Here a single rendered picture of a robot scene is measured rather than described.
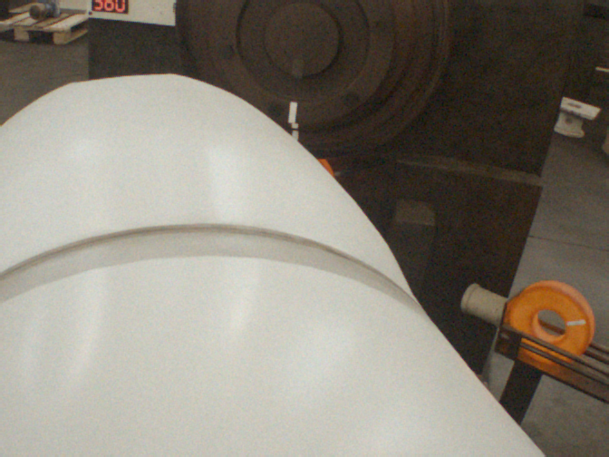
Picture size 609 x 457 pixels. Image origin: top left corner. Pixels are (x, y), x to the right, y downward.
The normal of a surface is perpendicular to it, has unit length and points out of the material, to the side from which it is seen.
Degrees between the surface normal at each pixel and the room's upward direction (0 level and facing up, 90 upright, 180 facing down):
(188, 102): 9
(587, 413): 0
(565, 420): 0
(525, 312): 90
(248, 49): 90
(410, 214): 0
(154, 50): 90
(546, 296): 90
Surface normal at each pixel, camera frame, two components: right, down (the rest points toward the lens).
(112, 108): -0.06, -0.90
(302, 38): -0.15, 0.47
